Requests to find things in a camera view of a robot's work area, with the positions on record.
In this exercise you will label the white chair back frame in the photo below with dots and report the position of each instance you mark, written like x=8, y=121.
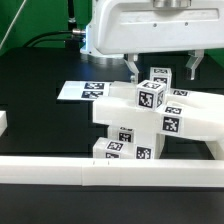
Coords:
x=185, y=114

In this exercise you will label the black vertical pole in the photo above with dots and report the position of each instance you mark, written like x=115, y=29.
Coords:
x=71, y=13

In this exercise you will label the white U-shaped fence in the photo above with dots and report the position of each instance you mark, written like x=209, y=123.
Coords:
x=33, y=151

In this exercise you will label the white tagged cube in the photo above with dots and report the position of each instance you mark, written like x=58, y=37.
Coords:
x=162, y=75
x=150, y=94

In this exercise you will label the white chair seat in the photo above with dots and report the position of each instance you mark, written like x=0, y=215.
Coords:
x=155, y=142

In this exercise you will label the white marker base plate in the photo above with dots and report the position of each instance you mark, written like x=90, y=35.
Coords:
x=83, y=90

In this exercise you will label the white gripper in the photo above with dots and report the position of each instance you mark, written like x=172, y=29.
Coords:
x=142, y=26

